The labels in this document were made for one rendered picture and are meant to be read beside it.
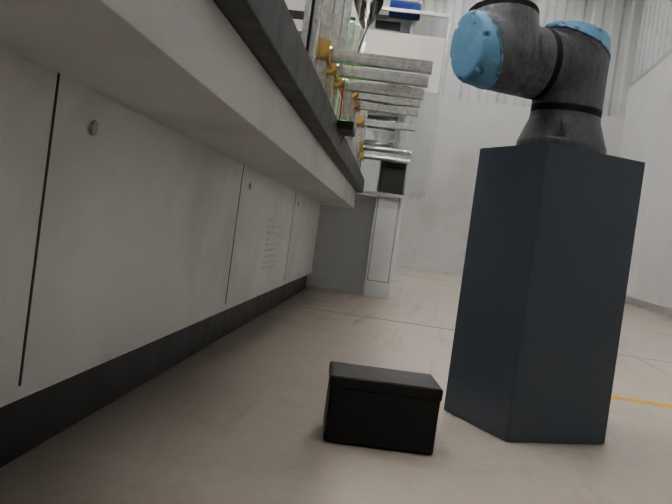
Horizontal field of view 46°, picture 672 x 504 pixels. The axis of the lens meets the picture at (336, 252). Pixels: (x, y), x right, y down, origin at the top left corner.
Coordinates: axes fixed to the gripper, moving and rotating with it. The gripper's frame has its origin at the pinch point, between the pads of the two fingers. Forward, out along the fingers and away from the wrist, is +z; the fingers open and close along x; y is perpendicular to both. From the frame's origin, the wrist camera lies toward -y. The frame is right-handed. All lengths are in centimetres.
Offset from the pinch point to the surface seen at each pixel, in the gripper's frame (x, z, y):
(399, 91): 12.9, 16.2, -12.9
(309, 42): -8, 24, 67
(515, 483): 42, 103, 112
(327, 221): -23, 54, -253
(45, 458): -28, 103, 136
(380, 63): 7.5, 19.6, 37.0
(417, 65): 17.1, 19.0, 37.1
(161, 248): -28, 73, 91
